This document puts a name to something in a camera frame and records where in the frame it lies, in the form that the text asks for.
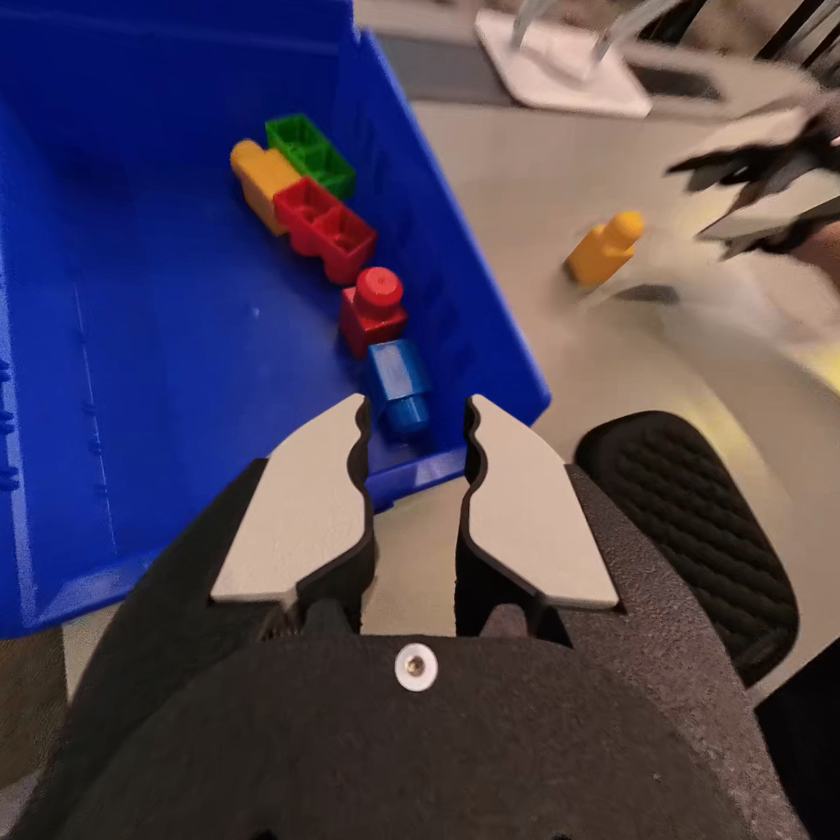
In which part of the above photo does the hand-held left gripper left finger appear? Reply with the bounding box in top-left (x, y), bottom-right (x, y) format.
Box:
top-left (209, 394), bottom-right (376, 630)

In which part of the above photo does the grey desk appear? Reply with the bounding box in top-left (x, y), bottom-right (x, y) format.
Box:
top-left (62, 0), bottom-right (840, 782)

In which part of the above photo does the blue plastic bin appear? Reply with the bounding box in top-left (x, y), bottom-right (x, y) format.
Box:
top-left (0, 0), bottom-right (553, 641)

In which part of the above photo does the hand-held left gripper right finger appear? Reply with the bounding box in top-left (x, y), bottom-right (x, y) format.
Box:
top-left (456, 394), bottom-right (621, 630)

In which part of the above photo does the orange one-stud block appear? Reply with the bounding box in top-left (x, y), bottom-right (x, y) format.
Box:
top-left (565, 210), bottom-right (646, 289)

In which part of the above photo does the black desk inlay panel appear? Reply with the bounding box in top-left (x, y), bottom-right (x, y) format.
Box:
top-left (377, 33), bottom-right (522, 109)

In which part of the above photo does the black textured pad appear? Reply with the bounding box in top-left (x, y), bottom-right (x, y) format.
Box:
top-left (575, 411), bottom-right (802, 688)

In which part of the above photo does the blue one-stud block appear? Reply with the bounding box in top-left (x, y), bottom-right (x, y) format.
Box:
top-left (365, 339), bottom-right (434, 442)

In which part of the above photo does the dark green two-stud block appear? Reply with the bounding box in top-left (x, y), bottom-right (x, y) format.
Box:
top-left (265, 113), bottom-right (358, 202)

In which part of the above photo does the yellow block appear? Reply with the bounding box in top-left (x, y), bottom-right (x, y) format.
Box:
top-left (229, 138), bottom-right (304, 237)

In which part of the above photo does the person's black jacket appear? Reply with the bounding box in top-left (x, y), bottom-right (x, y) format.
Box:
top-left (755, 653), bottom-right (840, 840)

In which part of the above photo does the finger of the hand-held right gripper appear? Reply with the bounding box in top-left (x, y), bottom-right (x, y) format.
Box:
top-left (697, 171), bottom-right (840, 258)
top-left (665, 110), bottom-right (823, 193)

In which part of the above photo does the red block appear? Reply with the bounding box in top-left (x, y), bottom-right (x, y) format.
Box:
top-left (339, 266), bottom-right (410, 360)
top-left (273, 176), bottom-right (379, 286)

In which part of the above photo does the white document stand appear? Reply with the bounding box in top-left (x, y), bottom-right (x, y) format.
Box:
top-left (474, 0), bottom-right (697, 120)

